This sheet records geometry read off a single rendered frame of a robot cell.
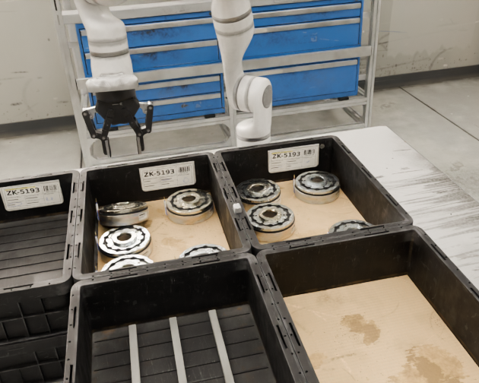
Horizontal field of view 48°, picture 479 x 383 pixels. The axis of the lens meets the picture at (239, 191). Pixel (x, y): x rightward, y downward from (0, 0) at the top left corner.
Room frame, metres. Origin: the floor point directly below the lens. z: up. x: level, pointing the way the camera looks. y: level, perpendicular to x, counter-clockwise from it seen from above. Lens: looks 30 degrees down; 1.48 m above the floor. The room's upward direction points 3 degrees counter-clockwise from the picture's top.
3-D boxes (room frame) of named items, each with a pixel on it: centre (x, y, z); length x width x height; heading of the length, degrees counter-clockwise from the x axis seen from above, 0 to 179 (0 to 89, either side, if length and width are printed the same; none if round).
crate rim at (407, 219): (0.96, -0.13, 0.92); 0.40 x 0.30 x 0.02; 11
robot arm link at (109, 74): (0.97, 0.22, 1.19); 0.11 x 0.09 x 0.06; 9
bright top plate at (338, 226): (0.87, -0.22, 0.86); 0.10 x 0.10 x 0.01
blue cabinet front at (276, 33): (2.95, -0.37, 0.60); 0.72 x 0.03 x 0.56; 102
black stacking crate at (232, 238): (0.90, 0.17, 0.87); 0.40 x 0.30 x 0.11; 11
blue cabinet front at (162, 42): (2.79, 0.41, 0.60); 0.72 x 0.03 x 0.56; 102
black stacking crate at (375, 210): (0.96, -0.13, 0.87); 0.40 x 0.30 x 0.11; 11
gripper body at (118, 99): (0.99, 0.23, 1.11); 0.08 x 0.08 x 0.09
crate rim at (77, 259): (0.90, 0.17, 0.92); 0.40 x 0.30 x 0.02; 11
